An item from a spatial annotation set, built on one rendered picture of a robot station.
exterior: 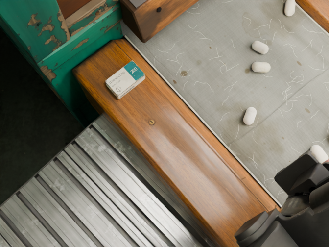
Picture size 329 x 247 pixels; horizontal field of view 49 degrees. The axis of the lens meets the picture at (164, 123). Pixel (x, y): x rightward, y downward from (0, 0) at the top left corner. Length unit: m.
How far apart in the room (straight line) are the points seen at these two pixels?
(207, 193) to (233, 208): 0.05
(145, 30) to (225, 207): 0.31
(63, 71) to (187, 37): 0.24
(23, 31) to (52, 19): 0.04
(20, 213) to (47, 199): 0.05
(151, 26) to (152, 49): 0.08
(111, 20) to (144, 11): 0.07
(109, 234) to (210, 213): 0.20
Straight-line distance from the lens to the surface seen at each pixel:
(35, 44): 0.55
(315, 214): 0.39
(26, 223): 0.73
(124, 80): 0.62
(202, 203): 0.60
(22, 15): 0.50
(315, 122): 0.70
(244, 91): 0.68
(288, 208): 0.45
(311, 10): 0.77
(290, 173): 0.53
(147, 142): 0.61
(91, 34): 0.62
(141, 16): 0.60
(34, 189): 0.72
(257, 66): 0.68
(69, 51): 0.62
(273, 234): 0.37
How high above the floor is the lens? 1.36
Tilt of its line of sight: 75 degrees down
